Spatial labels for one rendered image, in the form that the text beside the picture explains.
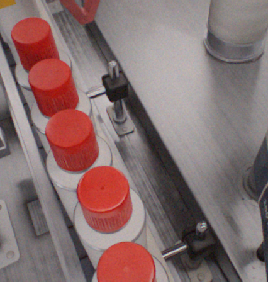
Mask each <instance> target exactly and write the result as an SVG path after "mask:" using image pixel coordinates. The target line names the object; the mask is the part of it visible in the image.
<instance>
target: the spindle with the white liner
mask: <svg viewBox="0 0 268 282"><path fill-rule="evenodd" d="M206 27H207V29H205V31H204V34H203V43H204V46H205V48H206V49H207V51H208V52H209V53H210V54H211V55H214V56H215V57H216V58H218V59H220V60H224V61H226V62H233V63H241V62H247V61H250V60H253V59H255V58H256V57H257V56H259V55H260V54H261V53H262V52H263V50H264V48H265V44H266V36H267V34H268V0H211V1H210V4H209V14H208V16H207V18H206Z"/></svg>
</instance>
